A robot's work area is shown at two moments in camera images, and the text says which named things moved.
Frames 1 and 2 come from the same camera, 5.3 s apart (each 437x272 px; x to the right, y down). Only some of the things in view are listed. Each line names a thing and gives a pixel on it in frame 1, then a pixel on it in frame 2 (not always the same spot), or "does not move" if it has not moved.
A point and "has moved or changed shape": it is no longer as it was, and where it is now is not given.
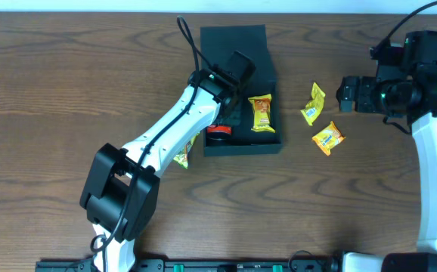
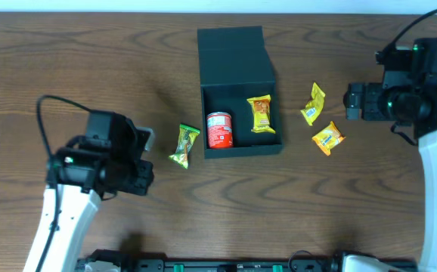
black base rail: (194, 265) does not move
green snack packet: (182, 156) does not move
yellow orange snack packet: (261, 112) does not move
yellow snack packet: (314, 106) does not move
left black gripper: (230, 104) -> (143, 175)
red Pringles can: (224, 129) has moved or changed shape
